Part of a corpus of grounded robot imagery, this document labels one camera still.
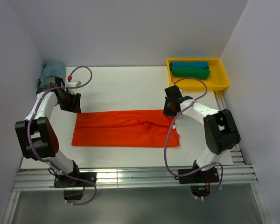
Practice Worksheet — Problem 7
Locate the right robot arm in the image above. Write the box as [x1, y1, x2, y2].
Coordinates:
[163, 85, 241, 182]

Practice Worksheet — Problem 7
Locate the green rolled t shirt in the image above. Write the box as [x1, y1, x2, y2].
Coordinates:
[171, 66, 210, 80]

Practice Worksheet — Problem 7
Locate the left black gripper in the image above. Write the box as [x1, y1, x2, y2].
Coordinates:
[57, 91, 81, 114]

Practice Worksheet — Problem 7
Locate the aluminium rail frame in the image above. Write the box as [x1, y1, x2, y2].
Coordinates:
[2, 90, 271, 224]

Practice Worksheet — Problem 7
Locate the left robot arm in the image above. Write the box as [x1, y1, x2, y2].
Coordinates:
[14, 76, 82, 186]

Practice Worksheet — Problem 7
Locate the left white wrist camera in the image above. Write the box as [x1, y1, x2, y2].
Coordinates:
[65, 81, 81, 88]

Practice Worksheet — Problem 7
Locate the grey-blue crumpled t shirt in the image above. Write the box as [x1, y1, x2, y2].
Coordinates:
[37, 60, 66, 88]

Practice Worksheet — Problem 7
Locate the blue rolled t shirt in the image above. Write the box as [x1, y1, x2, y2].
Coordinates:
[169, 61, 209, 69]

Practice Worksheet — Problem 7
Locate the orange t shirt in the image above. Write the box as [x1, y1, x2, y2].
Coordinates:
[71, 110, 180, 148]

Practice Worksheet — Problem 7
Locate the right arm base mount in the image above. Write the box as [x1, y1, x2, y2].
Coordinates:
[174, 167, 222, 200]

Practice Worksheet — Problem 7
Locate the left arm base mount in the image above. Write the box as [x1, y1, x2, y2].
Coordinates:
[48, 168, 97, 201]

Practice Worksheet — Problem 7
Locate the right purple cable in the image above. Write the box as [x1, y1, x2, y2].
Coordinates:
[163, 77, 224, 200]

